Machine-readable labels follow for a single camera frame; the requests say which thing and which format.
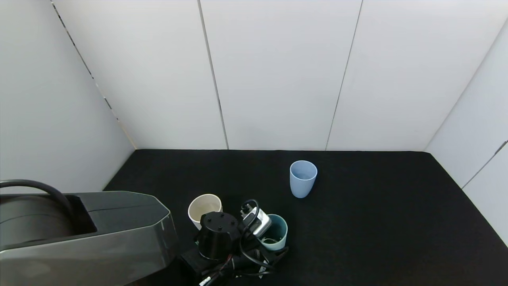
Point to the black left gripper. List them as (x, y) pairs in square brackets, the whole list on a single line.
[(216, 234)]

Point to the teal plastic cup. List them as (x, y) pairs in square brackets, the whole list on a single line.
[(278, 232)]

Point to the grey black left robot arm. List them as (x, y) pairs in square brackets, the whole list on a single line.
[(119, 238)]

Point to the light blue plastic cup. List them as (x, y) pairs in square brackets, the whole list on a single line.
[(302, 182)]

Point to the cream plastic cup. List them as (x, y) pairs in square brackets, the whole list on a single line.
[(204, 208)]

